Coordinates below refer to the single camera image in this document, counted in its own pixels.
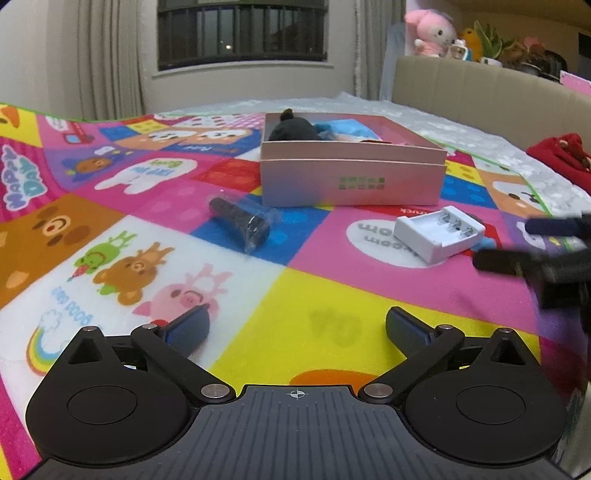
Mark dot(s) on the colourful cartoon play mat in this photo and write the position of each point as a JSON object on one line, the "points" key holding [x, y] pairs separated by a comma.
{"points": [[300, 295]]}

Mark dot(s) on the black plush mouse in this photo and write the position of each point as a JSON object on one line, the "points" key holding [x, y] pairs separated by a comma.
{"points": [[293, 127]]}

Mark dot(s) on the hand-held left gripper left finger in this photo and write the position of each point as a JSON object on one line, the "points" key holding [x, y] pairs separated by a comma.
{"points": [[187, 330]]}

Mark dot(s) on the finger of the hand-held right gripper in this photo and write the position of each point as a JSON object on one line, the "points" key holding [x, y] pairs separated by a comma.
{"points": [[554, 226], [498, 261]]}

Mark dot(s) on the green potted plant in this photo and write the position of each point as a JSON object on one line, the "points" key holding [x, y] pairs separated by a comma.
{"points": [[491, 44]]}

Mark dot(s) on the light blue cloth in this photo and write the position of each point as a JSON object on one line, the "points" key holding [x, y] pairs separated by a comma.
{"points": [[392, 64]]}

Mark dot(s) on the pink plush bunny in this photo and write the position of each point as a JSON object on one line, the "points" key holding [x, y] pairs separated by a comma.
{"points": [[429, 34]]}

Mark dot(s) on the barred window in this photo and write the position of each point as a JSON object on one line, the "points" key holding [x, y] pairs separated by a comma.
{"points": [[240, 32]]}

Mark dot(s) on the white bed sheet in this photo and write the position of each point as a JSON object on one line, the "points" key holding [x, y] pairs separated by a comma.
{"points": [[485, 138]]}

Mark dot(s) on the pink cardboard box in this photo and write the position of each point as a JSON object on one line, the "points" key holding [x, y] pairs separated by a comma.
{"points": [[346, 177]]}

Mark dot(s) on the dark cylinder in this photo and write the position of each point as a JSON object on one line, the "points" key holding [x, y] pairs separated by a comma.
{"points": [[240, 219]]}

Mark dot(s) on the pink card box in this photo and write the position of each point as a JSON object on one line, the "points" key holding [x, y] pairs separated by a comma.
{"points": [[576, 83]]}

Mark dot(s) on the white curtain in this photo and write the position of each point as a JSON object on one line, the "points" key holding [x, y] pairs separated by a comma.
{"points": [[369, 46]]}

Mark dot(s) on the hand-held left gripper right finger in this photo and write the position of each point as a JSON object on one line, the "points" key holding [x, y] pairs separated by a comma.
{"points": [[406, 330]]}

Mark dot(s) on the beige curtain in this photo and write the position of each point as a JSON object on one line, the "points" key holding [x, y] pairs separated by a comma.
{"points": [[115, 55]]}

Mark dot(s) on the blue tissue packet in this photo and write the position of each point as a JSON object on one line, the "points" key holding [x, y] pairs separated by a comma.
{"points": [[344, 129]]}

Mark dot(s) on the pink flowering plant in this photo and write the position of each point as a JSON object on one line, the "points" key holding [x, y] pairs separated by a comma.
{"points": [[531, 57]]}

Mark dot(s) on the white battery charger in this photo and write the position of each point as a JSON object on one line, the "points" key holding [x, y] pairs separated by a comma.
{"points": [[425, 237]]}

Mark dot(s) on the beige padded headboard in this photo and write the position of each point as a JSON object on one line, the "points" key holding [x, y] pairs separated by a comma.
{"points": [[485, 101]]}

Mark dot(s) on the red cloth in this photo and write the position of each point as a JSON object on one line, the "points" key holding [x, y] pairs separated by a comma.
{"points": [[561, 157]]}

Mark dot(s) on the small white figure toy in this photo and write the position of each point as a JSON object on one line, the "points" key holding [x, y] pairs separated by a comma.
{"points": [[458, 50]]}

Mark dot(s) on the yellow plush duck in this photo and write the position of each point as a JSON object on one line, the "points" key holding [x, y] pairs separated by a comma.
{"points": [[472, 41]]}

